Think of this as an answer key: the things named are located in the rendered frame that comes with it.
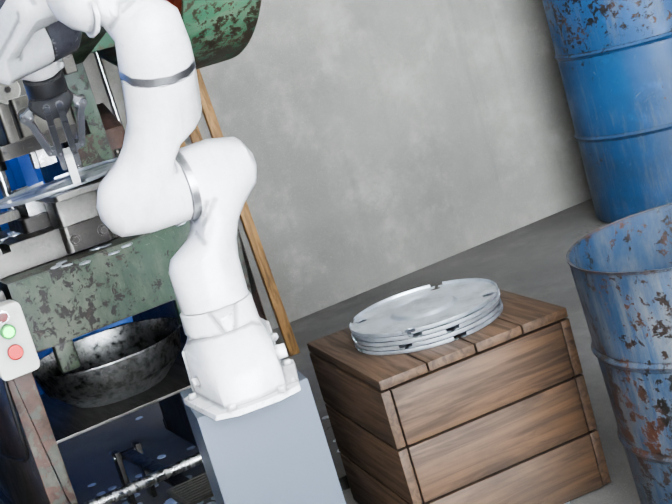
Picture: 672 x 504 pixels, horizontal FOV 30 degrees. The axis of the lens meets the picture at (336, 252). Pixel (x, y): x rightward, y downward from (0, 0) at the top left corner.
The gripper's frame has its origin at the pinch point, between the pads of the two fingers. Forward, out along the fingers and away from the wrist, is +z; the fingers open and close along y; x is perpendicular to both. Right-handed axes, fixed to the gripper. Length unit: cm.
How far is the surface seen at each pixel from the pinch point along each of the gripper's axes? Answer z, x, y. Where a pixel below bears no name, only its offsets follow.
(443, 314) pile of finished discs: 26, -47, 54
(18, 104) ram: -6.4, 19.2, -5.6
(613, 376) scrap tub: 20, -83, 69
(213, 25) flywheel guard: -11.9, 16.8, 36.1
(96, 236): 18.0, 2.0, 0.5
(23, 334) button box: 18.3, -21.7, -18.3
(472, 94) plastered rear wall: 102, 147, 146
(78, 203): 11.1, 4.9, -0.8
